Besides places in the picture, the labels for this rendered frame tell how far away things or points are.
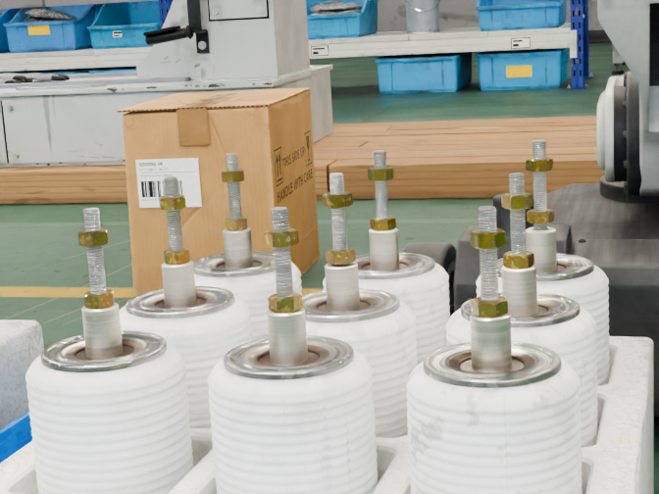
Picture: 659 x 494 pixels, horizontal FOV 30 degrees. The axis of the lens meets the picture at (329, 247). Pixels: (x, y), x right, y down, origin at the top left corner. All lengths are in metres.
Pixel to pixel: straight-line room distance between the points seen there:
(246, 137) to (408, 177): 0.92
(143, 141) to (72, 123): 1.14
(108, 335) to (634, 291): 0.59
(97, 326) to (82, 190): 2.22
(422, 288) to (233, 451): 0.25
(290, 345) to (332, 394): 0.04
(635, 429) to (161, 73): 2.42
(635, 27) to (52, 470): 0.72
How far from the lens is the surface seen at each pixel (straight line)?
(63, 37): 5.99
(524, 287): 0.78
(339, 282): 0.81
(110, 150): 3.00
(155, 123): 1.90
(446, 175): 2.70
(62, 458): 0.74
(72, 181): 2.97
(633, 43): 1.24
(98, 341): 0.75
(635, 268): 1.19
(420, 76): 5.45
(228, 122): 1.86
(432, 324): 0.91
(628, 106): 1.40
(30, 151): 3.10
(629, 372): 0.91
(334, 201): 0.80
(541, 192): 0.90
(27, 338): 1.13
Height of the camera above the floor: 0.46
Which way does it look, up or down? 12 degrees down
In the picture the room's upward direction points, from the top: 3 degrees counter-clockwise
